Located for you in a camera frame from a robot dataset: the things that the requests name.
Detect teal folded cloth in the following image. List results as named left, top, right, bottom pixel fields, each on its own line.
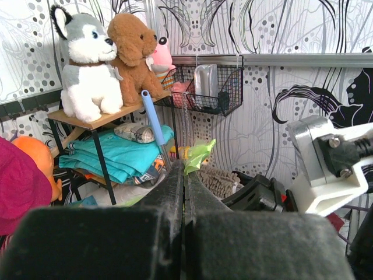
left=59, top=129, right=164, bottom=184

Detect blue lint roller mop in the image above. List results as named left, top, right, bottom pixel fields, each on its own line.
left=141, top=90, right=171, bottom=171

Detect grey patterned small pillow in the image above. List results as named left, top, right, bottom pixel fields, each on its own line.
left=114, top=122, right=155, bottom=144

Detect brown plush bear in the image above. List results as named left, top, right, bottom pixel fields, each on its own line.
left=108, top=13, right=163, bottom=106

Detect grey chenille duster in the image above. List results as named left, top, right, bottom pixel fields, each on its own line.
left=196, top=165, right=244, bottom=200

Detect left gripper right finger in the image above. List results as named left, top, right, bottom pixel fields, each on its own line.
left=184, top=174, right=354, bottom=279

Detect silver foil pouch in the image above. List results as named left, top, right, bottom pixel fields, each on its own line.
left=194, top=64, right=219, bottom=97

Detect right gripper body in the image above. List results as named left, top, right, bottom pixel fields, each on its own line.
left=222, top=175, right=298, bottom=213

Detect white plush dog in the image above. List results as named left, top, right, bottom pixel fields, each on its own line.
left=50, top=5, right=123, bottom=123

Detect yellow plush toy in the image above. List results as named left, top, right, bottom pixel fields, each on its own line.
left=169, top=145, right=190, bottom=159

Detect magenta cloth bag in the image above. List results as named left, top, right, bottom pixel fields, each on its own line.
left=1, top=138, right=52, bottom=236

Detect white sneakers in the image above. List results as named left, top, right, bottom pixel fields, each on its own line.
left=91, top=182, right=160, bottom=207

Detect black wire basket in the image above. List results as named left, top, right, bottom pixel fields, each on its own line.
left=156, top=64, right=243, bottom=116

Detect green trash bag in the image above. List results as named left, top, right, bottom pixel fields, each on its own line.
left=184, top=139, right=216, bottom=176

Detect orange plush toy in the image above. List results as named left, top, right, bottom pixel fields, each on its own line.
left=11, top=136, right=62, bottom=202

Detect wooden shelf rack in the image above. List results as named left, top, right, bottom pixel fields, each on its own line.
left=48, top=100, right=174, bottom=205

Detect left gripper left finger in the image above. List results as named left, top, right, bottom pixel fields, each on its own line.
left=1, top=160, right=184, bottom=279

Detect pink plush toy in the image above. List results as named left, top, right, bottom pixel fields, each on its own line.
left=151, top=37, right=175, bottom=90

